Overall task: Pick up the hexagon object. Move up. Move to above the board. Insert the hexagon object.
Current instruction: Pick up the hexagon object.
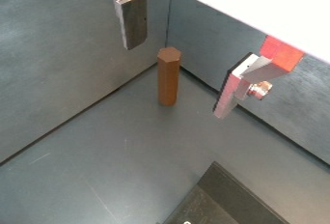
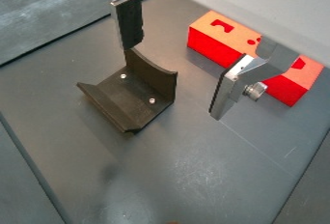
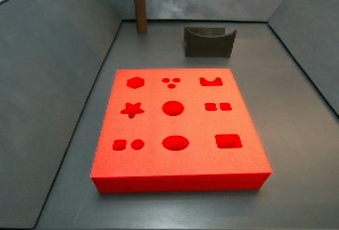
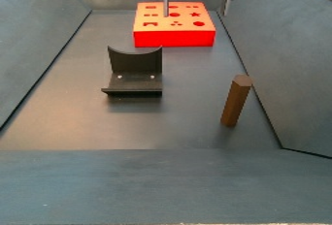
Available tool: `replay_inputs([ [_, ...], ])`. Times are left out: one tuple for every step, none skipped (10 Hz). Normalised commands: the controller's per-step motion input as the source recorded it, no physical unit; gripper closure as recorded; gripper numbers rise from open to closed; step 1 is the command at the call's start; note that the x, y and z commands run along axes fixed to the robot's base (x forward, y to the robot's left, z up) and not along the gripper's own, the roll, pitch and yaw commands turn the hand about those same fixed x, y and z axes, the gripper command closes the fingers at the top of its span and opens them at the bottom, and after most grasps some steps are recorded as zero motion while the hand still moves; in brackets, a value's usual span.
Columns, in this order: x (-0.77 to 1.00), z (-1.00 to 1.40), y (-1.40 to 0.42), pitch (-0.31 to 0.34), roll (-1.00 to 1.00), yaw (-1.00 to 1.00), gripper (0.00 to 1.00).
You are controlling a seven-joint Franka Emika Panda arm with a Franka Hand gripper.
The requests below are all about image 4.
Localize red foam shape board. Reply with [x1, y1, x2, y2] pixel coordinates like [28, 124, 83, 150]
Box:
[133, 2, 217, 48]

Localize black curved holder bracket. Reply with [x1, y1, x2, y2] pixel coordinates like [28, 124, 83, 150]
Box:
[102, 48, 164, 95]

